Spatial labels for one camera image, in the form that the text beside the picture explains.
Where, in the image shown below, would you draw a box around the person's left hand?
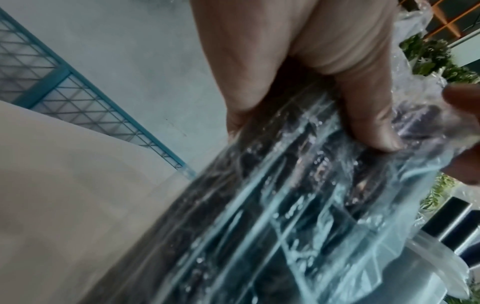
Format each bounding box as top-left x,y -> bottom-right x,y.
189,0 -> 406,153

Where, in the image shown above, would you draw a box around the person's right hand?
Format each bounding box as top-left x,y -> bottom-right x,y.
439,84 -> 480,185

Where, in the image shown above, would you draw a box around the clear plastic bag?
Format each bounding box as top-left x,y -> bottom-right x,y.
88,0 -> 480,304

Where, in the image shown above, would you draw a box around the green leafy plant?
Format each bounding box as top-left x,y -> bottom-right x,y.
398,33 -> 480,212

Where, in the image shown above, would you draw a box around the dark items inside bag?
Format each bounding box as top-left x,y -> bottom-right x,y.
157,86 -> 451,304

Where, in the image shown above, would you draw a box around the orange metal frame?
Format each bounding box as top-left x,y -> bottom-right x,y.
396,0 -> 480,41

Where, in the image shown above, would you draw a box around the blue wire mesh rack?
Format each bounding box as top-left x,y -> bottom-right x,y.
0,7 -> 197,179

